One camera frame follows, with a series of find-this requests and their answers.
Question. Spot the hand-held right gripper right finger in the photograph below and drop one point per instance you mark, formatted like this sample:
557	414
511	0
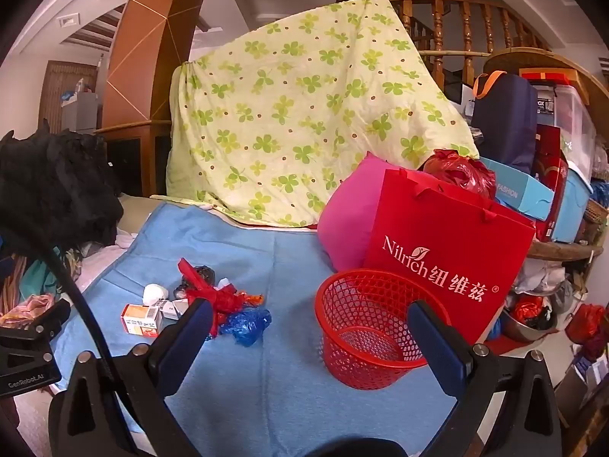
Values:
435	342

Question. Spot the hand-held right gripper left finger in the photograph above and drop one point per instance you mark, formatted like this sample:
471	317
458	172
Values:
190	329

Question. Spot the red plastic bag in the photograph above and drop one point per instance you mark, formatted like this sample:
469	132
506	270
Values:
223	302
525	307
456	171
585	321

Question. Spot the pale blue face mask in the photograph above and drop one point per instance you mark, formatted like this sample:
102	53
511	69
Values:
154	293

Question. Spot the blue plastic bag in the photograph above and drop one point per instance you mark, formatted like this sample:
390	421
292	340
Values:
247	323

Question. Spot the orange plastic scrap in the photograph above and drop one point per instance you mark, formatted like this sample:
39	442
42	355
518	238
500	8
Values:
256	299

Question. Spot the red plastic mesh basket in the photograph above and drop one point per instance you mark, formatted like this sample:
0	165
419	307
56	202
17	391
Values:
352	338

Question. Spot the small white box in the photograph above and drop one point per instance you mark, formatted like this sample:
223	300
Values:
169	312

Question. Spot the orange and white medicine box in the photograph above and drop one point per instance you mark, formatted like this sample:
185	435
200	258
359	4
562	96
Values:
140	321

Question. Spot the black plastic bag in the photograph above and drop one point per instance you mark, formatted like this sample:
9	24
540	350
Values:
204	275

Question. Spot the pile of colourful clothes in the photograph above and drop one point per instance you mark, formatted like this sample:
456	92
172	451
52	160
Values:
33	290

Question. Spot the metal bowl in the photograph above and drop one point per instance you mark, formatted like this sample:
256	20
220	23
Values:
516	331

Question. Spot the red paper bag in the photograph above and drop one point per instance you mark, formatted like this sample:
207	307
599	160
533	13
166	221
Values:
442	228

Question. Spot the white cloth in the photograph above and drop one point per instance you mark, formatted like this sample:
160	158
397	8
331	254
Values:
537	276

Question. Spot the pink pillow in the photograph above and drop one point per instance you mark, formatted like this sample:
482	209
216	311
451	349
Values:
347	219

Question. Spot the round wooden table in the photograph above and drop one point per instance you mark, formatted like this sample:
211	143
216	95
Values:
556	251

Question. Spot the blue cardboard box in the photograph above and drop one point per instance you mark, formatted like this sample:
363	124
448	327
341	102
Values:
518	190

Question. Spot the dark wooden cabinet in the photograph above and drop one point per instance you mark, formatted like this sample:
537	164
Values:
133	162

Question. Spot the black furry cloth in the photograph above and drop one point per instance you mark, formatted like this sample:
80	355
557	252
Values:
52	185

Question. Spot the light blue storage bin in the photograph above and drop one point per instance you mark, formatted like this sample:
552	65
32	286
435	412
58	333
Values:
571	209

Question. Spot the red gift box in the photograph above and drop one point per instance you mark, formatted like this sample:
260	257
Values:
549	176

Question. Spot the wicker basket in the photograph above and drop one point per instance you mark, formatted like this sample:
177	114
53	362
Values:
597	209

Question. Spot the green clover print quilt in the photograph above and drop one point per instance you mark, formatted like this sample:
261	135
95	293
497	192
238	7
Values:
285	128

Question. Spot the grey cabinet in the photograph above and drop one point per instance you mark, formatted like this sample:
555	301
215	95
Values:
78	114

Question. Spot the clear plastic storage bin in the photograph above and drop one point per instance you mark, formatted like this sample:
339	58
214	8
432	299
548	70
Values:
566	114

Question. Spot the wooden arch panel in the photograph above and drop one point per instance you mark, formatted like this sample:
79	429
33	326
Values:
142	57

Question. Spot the flat red box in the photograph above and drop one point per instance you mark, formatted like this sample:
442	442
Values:
545	76

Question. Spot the curved wooden board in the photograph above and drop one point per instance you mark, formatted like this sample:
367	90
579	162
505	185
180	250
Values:
523	54

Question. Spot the wooden stair railing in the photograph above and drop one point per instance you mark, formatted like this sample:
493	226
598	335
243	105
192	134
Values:
466	28

